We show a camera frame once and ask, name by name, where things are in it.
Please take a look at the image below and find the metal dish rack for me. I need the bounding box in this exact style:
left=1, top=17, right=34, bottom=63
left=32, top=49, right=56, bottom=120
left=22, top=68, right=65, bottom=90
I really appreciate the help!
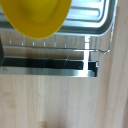
left=0, top=0, right=119, bottom=36

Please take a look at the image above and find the yellow bowl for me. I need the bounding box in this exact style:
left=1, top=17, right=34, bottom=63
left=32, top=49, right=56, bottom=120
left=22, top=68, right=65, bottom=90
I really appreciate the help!
left=0, top=0, right=73, bottom=40

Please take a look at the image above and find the wire oven rack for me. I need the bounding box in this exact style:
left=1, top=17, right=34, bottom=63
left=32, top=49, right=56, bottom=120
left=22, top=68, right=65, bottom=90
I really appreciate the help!
left=0, top=31, right=113, bottom=55

